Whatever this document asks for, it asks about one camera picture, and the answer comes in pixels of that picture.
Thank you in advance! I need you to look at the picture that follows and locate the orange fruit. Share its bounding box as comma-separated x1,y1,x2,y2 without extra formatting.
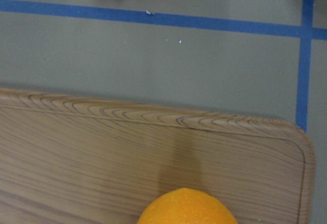
137,188,237,223

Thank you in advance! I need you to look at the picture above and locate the wooden cutting board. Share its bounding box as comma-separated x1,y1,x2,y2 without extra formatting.
1,87,316,223

